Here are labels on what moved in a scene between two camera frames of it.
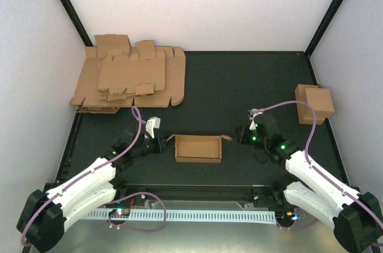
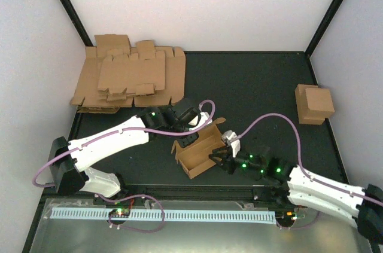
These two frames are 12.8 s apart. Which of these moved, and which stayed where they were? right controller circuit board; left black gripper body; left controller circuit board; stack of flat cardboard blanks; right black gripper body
Moved: left black gripper body; right black gripper body
Stayed: right controller circuit board; stack of flat cardboard blanks; left controller circuit board
